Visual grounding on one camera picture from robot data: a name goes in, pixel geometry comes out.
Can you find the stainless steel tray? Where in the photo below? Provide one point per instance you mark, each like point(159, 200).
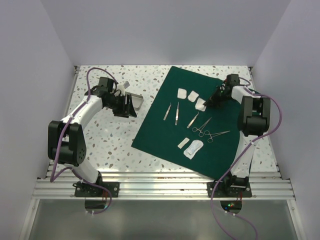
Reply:
point(137, 100)

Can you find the steel hemostat forceps left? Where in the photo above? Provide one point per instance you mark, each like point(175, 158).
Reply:
point(200, 130)

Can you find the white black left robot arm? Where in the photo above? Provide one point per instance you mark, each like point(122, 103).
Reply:
point(66, 141)

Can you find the steel hemostat forceps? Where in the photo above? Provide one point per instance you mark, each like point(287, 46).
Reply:
point(211, 136)
point(200, 130)

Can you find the curved-tip steel tweezers left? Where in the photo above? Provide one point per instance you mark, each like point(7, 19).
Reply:
point(167, 112)

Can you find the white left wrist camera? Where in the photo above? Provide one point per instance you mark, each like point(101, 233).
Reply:
point(123, 86)

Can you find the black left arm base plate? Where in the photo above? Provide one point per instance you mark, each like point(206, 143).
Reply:
point(84, 190)

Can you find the straight steel tweezers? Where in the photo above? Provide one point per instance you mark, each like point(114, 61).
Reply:
point(177, 114)

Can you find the curved-tip steel tweezers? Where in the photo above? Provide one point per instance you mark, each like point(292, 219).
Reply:
point(192, 121)
point(167, 112)

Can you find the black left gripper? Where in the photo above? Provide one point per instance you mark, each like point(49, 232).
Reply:
point(130, 111)

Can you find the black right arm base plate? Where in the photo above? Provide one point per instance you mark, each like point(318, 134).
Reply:
point(238, 188)

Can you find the white printed sterile packet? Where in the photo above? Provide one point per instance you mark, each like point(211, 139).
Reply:
point(193, 148)

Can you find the dark green surgical cloth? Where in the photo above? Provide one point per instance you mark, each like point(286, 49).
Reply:
point(160, 138)

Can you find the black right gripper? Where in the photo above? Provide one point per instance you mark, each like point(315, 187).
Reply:
point(213, 101)

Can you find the steel hemostat forceps right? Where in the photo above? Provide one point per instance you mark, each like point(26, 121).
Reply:
point(211, 136)

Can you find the curved-tip steel tweezers right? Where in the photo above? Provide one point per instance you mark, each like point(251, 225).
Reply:
point(192, 121)

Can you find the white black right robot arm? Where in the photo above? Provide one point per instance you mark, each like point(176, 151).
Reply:
point(253, 122)

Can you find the white gauze pad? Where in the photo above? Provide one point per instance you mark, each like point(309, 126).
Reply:
point(192, 97)
point(181, 93)
point(200, 105)

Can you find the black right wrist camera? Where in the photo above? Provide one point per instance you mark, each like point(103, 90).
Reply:
point(232, 80)

